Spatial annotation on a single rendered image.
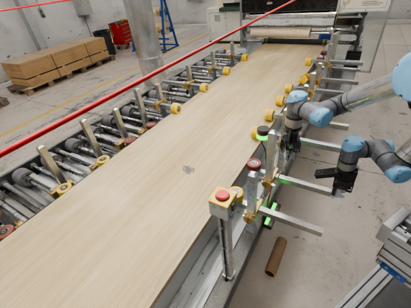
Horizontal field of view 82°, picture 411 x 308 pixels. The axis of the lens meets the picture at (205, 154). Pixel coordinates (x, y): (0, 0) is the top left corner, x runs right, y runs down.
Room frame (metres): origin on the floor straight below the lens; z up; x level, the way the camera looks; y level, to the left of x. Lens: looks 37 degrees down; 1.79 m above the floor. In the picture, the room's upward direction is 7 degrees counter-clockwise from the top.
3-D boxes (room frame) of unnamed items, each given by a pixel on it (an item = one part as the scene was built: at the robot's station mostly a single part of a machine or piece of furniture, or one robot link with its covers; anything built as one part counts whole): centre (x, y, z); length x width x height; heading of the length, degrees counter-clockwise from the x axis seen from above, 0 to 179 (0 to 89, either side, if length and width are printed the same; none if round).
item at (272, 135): (0.93, -0.33, 0.93); 0.04 x 0.04 x 0.48; 55
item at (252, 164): (1.02, -0.27, 0.85); 0.08 x 0.08 x 0.11
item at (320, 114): (0.81, -0.46, 1.31); 0.11 x 0.11 x 0.08; 22
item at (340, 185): (0.77, -0.63, 0.96); 0.09 x 0.08 x 0.12; 55
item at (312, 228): (0.71, -0.29, 0.84); 0.44 x 0.03 x 0.04; 55
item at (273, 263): (0.93, -0.44, 0.04); 0.30 x 0.08 x 0.08; 145
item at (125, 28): (9.11, 2.27, 0.41); 0.76 x 0.48 x 0.81; 155
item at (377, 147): (0.75, -0.72, 1.12); 0.11 x 0.11 x 0.08; 84
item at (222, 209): (0.51, -0.04, 1.18); 0.07 x 0.07 x 0.08; 55
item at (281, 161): (1.14, -0.47, 0.93); 0.04 x 0.04 x 0.48; 55
